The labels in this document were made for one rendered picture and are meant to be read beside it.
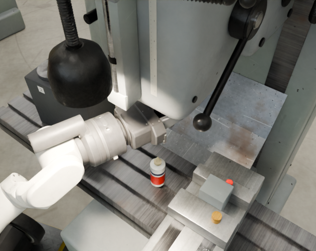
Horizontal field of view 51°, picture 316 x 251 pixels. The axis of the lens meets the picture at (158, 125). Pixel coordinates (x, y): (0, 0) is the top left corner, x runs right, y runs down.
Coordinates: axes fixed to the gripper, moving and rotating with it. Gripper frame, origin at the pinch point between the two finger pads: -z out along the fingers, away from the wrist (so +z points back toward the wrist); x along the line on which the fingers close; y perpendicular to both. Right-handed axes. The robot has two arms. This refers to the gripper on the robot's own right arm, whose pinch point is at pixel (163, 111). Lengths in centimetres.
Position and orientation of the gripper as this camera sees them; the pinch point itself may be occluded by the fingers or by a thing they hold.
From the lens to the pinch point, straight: 68.6
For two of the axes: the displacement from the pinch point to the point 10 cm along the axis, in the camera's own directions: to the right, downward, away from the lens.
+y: -0.1, 6.7, 7.4
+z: -8.5, 3.8, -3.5
